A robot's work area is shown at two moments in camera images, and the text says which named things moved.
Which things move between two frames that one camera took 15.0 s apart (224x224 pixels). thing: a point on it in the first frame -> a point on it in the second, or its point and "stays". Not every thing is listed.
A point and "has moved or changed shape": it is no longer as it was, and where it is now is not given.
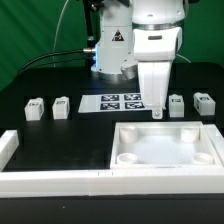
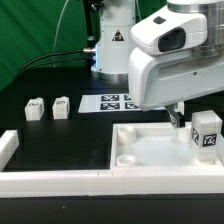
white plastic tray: x=162 y=145 stays
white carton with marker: x=176 y=106 has moved or changed shape
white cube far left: x=34 y=109 stays
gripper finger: x=155 y=80 -> x=177 y=118
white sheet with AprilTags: x=97 y=103 stays
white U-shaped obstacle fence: x=109 y=182 stays
